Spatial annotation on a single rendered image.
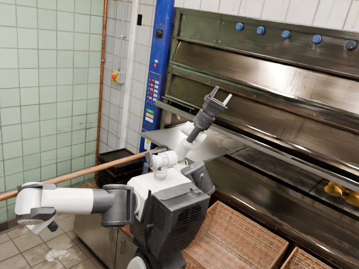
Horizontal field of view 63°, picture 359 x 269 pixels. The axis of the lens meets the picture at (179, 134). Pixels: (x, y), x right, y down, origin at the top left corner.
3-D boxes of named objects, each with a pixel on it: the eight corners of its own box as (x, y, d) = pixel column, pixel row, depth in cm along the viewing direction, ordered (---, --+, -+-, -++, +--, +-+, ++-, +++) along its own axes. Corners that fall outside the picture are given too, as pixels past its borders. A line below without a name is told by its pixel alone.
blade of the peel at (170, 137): (195, 166, 188) (196, 163, 187) (140, 135, 221) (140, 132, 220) (227, 153, 214) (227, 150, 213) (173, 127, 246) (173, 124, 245)
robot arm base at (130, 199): (120, 226, 118) (139, 226, 111) (92, 227, 109) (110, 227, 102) (121, 188, 123) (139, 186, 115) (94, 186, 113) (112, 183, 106)
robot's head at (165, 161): (175, 173, 125) (178, 154, 122) (156, 177, 119) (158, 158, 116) (166, 166, 130) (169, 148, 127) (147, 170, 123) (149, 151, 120)
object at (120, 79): (117, 80, 273) (118, 70, 269) (124, 83, 267) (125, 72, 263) (111, 81, 268) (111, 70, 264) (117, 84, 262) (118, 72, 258)
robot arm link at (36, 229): (16, 214, 121) (28, 229, 115) (38, 195, 126) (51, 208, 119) (32, 227, 129) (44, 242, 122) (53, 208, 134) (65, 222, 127)
